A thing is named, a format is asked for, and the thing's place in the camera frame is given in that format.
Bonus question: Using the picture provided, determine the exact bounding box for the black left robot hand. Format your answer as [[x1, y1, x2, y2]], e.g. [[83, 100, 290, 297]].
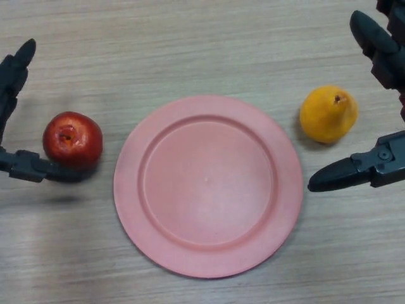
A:
[[0, 38, 84, 184]]

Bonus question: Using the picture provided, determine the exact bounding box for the pink round plate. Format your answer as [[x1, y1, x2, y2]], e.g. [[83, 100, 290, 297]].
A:
[[113, 95, 304, 279]]

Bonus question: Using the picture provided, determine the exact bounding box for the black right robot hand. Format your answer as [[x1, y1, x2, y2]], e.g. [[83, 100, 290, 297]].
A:
[[308, 0, 405, 193]]

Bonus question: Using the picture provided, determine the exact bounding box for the yellow pear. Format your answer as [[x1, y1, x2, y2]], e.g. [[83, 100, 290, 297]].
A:
[[299, 84, 359, 145]]

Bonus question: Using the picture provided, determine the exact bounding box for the red apple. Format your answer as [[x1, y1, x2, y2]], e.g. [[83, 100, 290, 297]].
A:
[[42, 111, 104, 171]]

